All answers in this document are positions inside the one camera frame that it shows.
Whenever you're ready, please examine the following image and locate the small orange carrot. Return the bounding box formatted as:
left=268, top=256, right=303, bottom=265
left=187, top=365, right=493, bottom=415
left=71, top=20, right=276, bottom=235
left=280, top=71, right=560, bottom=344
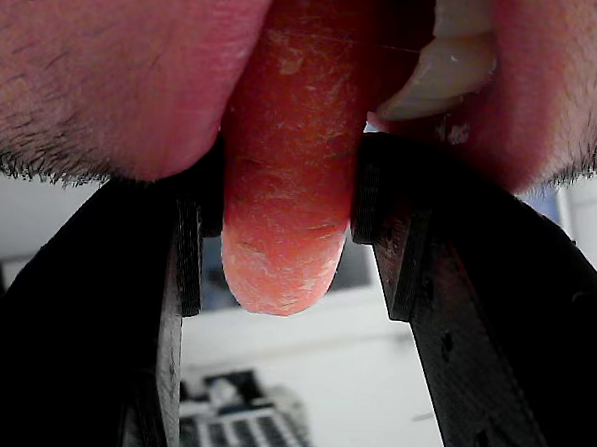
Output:
left=212, top=0, right=386, bottom=321

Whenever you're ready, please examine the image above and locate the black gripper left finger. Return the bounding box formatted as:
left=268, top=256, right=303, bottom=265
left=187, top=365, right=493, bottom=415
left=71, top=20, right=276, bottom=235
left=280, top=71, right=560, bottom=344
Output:
left=0, top=122, right=229, bottom=447

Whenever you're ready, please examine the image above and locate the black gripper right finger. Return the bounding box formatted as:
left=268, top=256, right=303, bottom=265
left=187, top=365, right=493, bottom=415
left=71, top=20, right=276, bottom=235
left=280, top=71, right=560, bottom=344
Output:
left=337, top=129, right=597, bottom=447

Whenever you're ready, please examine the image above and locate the man in beige hoodie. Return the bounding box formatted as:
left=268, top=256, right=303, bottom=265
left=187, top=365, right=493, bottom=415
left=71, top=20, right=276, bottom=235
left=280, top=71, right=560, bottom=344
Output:
left=0, top=0, right=597, bottom=216

